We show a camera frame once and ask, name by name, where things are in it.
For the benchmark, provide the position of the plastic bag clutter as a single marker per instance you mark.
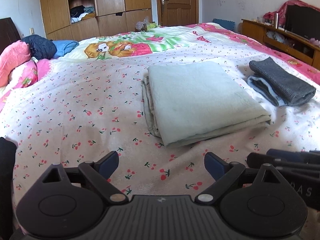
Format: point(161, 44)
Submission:
point(145, 25)

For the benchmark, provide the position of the grey folded pants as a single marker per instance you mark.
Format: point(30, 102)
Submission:
point(278, 86)

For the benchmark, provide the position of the light green pants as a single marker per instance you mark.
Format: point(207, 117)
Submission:
point(188, 103)

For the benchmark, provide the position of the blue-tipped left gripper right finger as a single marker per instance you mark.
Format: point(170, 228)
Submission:
point(232, 176)

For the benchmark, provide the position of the blue cloth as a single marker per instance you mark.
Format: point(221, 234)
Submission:
point(63, 47)

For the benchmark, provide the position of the steel thermos bottle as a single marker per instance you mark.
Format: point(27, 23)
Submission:
point(276, 20)

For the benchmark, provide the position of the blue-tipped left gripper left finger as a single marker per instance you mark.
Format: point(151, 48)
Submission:
point(86, 183)

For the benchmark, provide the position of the dark navy jacket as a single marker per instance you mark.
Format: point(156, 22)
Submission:
point(40, 47)

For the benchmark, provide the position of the wooden wardrobe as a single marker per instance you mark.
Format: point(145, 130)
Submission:
point(82, 19)

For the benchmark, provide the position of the wooden door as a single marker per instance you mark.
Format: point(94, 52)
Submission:
point(177, 12)

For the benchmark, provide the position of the blue foam mat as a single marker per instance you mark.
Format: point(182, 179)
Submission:
point(229, 25)

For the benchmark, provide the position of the wooden TV cabinet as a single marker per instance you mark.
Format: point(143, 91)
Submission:
point(283, 41)

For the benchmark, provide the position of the dark wooden headboard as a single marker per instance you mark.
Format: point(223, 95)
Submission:
point(8, 33)

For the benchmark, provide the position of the pink pillow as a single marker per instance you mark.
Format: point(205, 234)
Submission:
point(13, 56)

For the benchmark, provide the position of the black television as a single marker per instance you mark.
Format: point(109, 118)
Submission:
point(303, 21)

